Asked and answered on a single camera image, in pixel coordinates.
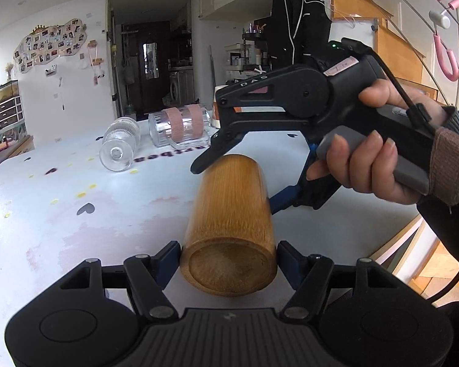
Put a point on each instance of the clear ribbed glass cup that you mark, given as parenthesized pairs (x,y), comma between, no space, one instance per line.
(120,142)

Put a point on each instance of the dark sleeved forearm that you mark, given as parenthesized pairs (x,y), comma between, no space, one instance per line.
(440,208)

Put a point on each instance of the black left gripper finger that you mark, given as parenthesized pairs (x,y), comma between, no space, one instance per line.
(221,142)

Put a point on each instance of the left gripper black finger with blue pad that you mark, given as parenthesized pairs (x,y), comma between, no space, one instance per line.
(289,196)
(148,277)
(308,276)

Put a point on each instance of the black storage shelf rack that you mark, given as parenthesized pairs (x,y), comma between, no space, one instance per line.
(251,53)

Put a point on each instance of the right hand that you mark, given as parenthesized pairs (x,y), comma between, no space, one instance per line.
(370,168)

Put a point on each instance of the photo collage wall board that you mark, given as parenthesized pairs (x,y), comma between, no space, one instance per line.
(45,44)

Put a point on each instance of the black jacket white trim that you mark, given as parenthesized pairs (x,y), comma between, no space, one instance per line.
(299,30)

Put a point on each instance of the white orange paper cup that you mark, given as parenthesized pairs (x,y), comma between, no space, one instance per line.
(215,122)

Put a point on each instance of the bamboo wooden cup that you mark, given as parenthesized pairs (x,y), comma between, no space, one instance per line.
(229,247)

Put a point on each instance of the drawer cabinet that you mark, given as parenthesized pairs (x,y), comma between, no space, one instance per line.
(11,109)

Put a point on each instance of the clear mug pink bands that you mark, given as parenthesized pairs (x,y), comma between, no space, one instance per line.
(183,127)

